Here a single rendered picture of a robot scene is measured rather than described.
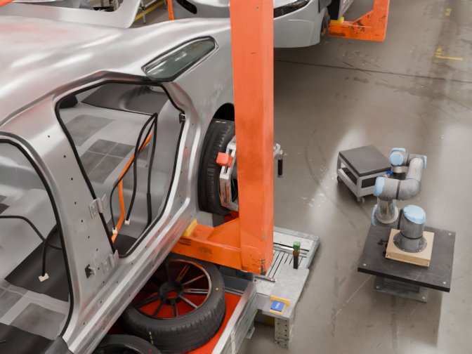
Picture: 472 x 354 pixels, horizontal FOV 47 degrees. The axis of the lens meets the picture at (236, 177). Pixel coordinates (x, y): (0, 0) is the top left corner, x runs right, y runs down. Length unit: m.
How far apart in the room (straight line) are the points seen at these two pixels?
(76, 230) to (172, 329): 1.00
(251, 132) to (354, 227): 2.03
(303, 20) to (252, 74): 3.28
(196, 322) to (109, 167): 1.15
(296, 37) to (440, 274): 3.09
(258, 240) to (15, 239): 1.41
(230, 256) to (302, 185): 1.84
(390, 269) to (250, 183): 1.32
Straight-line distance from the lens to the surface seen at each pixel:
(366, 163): 4.85
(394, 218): 3.82
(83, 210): 2.51
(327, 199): 4.95
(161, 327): 3.24
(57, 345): 2.66
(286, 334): 3.65
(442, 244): 4.18
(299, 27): 5.94
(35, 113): 2.39
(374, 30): 6.96
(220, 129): 3.62
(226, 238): 3.38
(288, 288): 3.47
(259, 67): 2.67
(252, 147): 2.89
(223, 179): 3.51
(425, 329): 3.99
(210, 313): 3.29
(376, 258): 3.96
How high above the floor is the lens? 2.94
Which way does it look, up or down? 34 degrees down
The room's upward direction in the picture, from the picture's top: 3 degrees counter-clockwise
